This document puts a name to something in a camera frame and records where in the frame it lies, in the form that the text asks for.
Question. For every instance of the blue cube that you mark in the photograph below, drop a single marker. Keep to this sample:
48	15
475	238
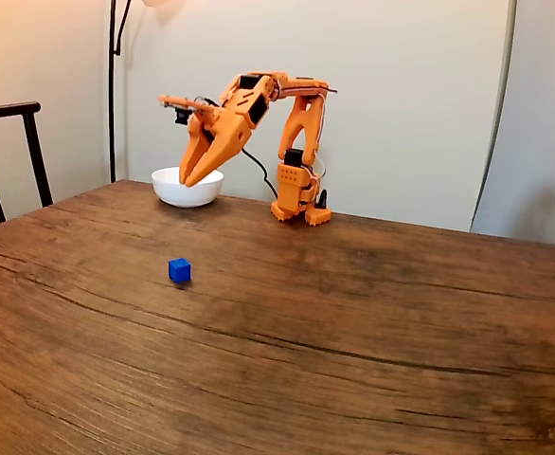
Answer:
179	271

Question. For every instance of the white bowl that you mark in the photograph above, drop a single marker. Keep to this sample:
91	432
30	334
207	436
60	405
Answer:
202	194

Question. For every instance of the black floor lamp pole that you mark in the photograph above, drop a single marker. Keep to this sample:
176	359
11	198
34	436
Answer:
112	95

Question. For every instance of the black table clamp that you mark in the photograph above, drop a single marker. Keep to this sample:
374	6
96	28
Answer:
324	199

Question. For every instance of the black chair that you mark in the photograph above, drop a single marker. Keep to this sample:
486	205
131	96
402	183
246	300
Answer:
33	142

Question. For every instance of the grey curved pole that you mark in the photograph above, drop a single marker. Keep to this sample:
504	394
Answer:
497	118

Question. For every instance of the orange bracket with black camera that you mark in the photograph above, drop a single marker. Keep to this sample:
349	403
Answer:
183	102

